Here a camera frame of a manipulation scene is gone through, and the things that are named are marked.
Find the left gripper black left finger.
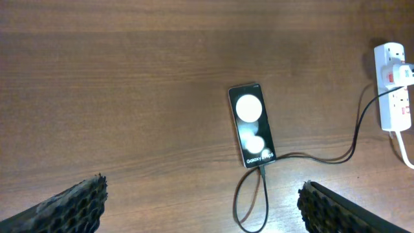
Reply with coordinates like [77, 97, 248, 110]
[1, 174, 108, 233]

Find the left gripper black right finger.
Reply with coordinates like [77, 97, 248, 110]
[297, 181, 406, 233]

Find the black USB charging cable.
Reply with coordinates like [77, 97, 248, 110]
[232, 85, 405, 233]

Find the black Samsung Galaxy flip phone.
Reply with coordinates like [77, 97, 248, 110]
[228, 83, 276, 168]

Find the white USB charger adapter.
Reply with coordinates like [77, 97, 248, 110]
[382, 63, 413, 89]

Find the white power strip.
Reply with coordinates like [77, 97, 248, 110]
[374, 42, 411, 131]

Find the white power strip cord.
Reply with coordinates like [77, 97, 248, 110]
[393, 130, 414, 170]

